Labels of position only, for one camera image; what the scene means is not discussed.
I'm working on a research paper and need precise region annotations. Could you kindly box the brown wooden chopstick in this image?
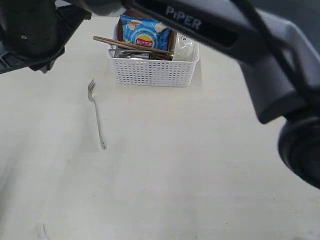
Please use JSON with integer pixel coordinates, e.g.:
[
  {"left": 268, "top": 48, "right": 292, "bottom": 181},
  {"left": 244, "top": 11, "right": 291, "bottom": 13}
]
[
  {"left": 92, "top": 36, "right": 174, "bottom": 55},
  {"left": 108, "top": 43, "right": 174, "bottom": 61}
]

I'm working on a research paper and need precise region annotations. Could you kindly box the white perforated plastic basket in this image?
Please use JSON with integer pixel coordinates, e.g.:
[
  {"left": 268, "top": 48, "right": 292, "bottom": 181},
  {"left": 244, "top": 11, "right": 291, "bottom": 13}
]
[{"left": 107, "top": 26, "right": 200, "bottom": 87}]

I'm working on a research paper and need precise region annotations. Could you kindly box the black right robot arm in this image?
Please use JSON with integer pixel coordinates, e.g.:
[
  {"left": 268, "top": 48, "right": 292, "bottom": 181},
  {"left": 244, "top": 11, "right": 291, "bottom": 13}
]
[{"left": 0, "top": 0, "right": 320, "bottom": 188}]

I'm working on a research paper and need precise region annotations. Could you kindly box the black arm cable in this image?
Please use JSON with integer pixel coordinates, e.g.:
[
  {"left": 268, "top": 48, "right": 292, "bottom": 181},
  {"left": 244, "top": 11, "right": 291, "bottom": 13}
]
[{"left": 224, "top": 0, "right": 320, "bottom": 106}]

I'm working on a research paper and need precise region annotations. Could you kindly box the silver fork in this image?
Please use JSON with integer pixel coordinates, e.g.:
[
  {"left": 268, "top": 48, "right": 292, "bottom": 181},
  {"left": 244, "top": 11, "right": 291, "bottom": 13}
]
[{"left": 87, "top": 78, "right": 107, "bottom": 150}]

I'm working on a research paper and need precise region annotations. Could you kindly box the shiny steel cup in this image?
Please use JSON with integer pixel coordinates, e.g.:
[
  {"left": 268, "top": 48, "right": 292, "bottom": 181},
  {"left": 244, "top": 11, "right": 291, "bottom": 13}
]
[{"left": 108, "top": 48, "right": 151, "bottom": 60}]

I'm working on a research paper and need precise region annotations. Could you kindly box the white patterned ceramic bowl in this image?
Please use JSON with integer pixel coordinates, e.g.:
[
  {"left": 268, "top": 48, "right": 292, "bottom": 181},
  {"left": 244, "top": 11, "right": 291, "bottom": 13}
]
[{"left": 172, "top": 32, "right": 195, "bottom": 62}]

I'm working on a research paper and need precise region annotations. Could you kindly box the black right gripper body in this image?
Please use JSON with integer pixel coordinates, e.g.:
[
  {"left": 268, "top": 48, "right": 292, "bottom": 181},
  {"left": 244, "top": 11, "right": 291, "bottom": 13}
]
[{"left": 0, "top": 0, "right": 92, "bottom": 74}]

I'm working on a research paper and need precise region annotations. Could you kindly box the blue chips bag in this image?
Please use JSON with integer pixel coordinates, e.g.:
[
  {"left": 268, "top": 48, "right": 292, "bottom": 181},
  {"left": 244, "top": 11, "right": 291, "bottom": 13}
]
[{"left": 120, "top": 14, "right": 171, "bottom": 51}]

